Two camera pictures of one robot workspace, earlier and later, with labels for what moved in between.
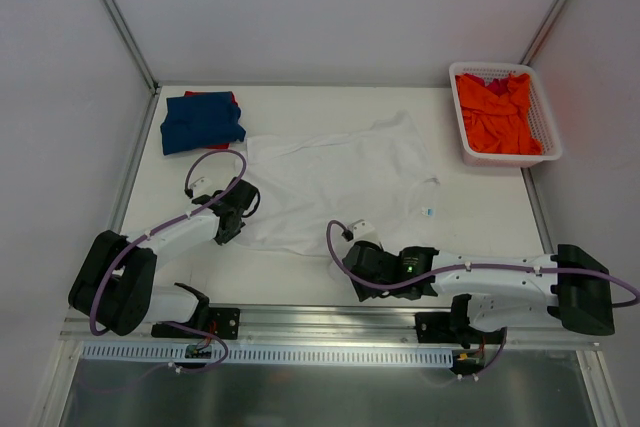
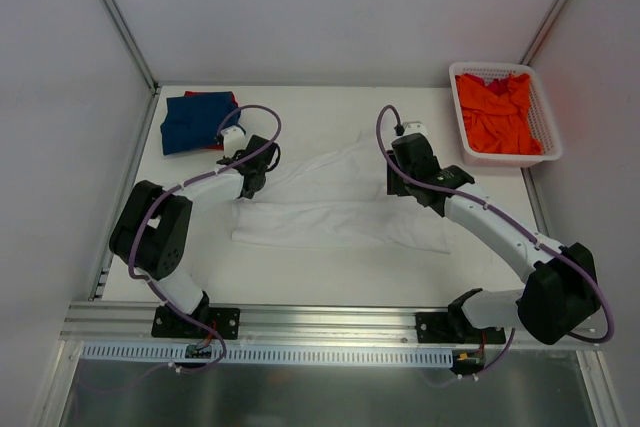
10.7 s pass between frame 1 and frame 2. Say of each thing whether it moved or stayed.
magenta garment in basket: stayed
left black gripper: moved
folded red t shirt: stayed
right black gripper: moved
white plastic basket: stayed
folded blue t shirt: stayed
